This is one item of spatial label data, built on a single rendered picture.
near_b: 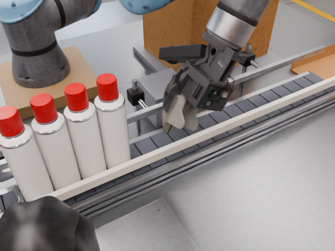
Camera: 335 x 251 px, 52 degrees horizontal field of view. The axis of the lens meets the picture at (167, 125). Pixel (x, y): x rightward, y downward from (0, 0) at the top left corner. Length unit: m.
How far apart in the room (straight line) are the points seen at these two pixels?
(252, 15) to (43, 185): 0.44
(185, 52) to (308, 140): 0.39
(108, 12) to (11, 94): 0.59
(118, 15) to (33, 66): 0.53
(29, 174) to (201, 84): 0.31
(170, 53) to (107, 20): 0.70
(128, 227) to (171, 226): 0.07
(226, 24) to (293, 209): 0.38
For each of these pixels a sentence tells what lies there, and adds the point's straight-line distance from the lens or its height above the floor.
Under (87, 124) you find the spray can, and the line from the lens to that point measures 0.56.
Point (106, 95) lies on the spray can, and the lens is 0.56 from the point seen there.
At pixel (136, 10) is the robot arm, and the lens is 0.53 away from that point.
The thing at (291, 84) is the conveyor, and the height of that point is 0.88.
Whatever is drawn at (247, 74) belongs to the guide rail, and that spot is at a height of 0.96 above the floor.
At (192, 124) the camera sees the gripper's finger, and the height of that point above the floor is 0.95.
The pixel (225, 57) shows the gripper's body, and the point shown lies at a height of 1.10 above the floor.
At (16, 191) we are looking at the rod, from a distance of 0.66.
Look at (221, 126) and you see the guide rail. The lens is 0.72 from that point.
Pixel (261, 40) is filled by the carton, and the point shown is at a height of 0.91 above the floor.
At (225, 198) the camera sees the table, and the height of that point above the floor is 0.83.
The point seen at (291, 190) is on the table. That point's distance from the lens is 0.75.
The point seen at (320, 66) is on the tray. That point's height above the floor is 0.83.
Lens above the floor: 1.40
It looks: 42 degrees down
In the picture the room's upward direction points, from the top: straight up
